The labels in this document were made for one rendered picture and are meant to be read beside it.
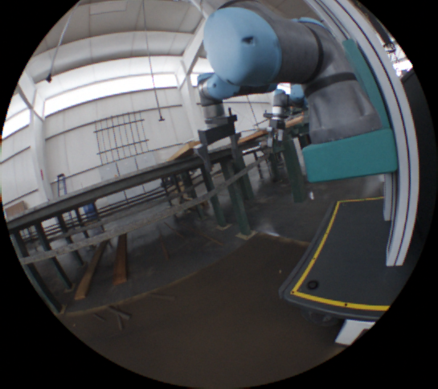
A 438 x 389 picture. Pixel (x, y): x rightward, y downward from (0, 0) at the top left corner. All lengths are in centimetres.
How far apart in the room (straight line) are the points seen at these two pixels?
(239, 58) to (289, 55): 6
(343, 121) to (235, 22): 19
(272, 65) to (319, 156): 15
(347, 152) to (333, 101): 8
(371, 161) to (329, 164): 7
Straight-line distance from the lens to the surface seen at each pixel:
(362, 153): 25
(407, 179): 45
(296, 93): 74
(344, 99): 26
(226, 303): 96
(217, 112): 50
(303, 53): 23
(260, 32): 19
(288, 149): 179
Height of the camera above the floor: 75
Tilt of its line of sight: 3 degrees down
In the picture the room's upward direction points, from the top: 17 degrees counter-clockwise
